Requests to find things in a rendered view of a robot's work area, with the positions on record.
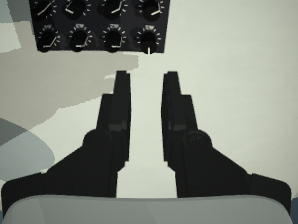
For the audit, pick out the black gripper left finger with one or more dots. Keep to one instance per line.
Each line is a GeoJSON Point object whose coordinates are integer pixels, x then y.
{"type": "Point", "coordinates": [89, 170]}

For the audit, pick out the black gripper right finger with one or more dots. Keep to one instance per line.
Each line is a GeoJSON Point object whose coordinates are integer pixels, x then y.
{"type": "Point", "coordinates": [189, 152]}

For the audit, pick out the black knob box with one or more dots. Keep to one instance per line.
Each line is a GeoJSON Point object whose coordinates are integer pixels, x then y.
{"type": "Point", "coordinates": [91, 31]}

